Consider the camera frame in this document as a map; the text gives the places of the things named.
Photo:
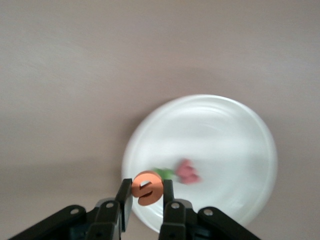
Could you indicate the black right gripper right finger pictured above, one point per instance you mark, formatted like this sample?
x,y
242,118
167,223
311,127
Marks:
x,y
180,220

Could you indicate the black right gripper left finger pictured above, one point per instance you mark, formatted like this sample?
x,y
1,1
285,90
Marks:
x,y
110,217

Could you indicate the orange foam letter e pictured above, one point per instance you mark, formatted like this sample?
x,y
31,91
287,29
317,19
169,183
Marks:
x,y
136,190

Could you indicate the red foam letter w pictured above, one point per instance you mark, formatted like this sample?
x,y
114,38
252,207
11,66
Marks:
x,y
187,172

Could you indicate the green foam letter n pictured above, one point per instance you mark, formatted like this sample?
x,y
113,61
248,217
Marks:
x,y
163,173

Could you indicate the beige brown plate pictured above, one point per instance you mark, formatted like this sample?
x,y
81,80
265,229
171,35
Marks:
x,y
205,130

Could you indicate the brown table cover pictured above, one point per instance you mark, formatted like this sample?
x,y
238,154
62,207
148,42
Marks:
x,y
75,75

